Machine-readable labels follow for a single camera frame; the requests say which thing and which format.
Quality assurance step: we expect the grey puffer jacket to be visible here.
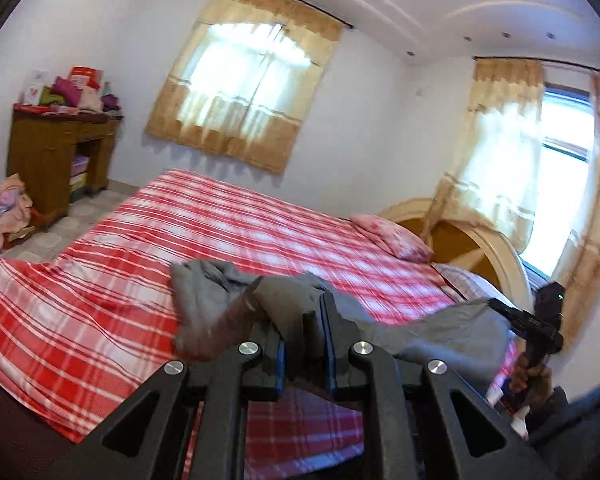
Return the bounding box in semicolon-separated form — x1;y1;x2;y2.
170;259;510;385

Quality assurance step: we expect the pile of clothes on floor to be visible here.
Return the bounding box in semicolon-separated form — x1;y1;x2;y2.
0;174;32;251

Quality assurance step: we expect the person's right hand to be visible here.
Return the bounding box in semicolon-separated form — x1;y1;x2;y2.
509;353;554;410

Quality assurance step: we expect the beige arched headboard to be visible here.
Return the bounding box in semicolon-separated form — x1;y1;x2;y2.
377;197;534;313

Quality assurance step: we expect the pink floral pillow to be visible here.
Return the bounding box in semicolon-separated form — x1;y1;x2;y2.
350;214;434;263

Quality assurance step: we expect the purple storage box in desk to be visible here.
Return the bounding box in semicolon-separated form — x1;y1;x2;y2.
71;155;90;177

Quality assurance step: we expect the brown wooden desk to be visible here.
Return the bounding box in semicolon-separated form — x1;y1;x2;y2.
6;105;122;229

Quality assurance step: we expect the magenta folded garment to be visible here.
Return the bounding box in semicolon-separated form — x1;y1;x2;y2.
50;76;83;107

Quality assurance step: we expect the red white box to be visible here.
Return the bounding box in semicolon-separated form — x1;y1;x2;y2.
68;66;104;91

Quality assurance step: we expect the beige patterned window curtain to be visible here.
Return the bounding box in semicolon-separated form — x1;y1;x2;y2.
145;0;343;174

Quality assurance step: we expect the white card box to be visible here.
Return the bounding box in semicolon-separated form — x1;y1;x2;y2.
20;70;48;106

